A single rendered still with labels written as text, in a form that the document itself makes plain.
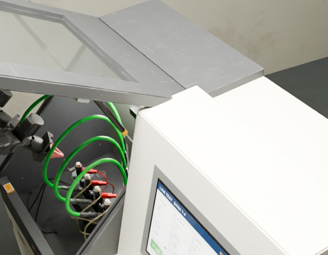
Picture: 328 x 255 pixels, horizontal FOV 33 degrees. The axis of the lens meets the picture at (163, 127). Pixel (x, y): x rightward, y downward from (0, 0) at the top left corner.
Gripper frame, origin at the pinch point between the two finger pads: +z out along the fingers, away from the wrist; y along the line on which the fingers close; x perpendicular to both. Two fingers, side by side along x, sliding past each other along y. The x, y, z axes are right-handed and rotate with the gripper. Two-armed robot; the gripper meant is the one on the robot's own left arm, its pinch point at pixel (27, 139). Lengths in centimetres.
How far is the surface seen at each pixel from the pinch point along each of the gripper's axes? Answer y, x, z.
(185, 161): -47, -60, 35
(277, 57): 259, -29, 111
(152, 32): 28, -55, 10
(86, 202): -13.8, -4.5, 30.3
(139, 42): 20, -52, 8
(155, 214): -40, -36, 43
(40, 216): 5.8, 30.3, 25.0
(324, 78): 255, -43, 149
